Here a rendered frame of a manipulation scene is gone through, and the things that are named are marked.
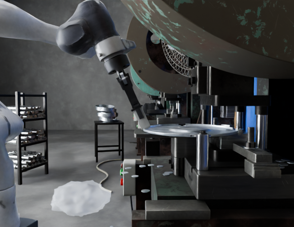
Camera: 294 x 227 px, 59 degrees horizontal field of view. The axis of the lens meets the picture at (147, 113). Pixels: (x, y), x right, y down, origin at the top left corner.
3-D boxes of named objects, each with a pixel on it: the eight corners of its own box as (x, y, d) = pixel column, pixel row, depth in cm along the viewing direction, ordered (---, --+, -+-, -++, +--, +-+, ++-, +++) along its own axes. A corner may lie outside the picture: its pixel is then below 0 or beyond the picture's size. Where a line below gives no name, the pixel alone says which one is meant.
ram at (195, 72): (194, 95, 74) (195, -12, 73) (185, 95, 89) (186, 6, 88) (254, 95, 75) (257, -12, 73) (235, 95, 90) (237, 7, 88)
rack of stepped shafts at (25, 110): (23, 185, 266) (20, 91, 260) (-11, 181, 280) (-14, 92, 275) (51, 174, 306) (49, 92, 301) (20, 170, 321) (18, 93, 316)
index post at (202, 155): (198, 170, 64) (198, 131, 63) (195, 167, 67) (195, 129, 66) (209, 170, 64) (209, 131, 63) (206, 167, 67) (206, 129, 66)
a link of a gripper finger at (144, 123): (141, 106, 82) (141, 106, 81) (150, 126, 82) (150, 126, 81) (132, 110, 82) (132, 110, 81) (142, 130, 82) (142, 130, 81)
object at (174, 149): (133, 178, 76) (133, 132, 75) (135, 165, 90) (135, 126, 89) (219, 177, 76) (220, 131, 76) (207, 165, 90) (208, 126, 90)
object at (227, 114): (223, 117, 80) (224, 105, 80) (219, 116, 85) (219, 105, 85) (234, 117, 80) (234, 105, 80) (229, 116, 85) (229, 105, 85)
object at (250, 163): (254, 178, 58) (255, 131, 57) (228, 160, 75) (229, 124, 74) (281, 178, 58) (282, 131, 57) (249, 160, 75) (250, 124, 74)
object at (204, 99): (214, 115, 72) (215, 95, 72) (198, 111, 92) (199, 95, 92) (272, 115, 73) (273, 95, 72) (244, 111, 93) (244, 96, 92)
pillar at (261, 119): (258, 150, 74) (259, 100, 73) (254, 148, 76) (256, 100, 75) (266, 150, 74) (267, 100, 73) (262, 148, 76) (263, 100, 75)
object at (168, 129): (144, 137, 68) (144, 134, 68) (142, 125, 97) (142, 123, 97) (254, 137, 68) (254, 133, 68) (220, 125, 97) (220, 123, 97)
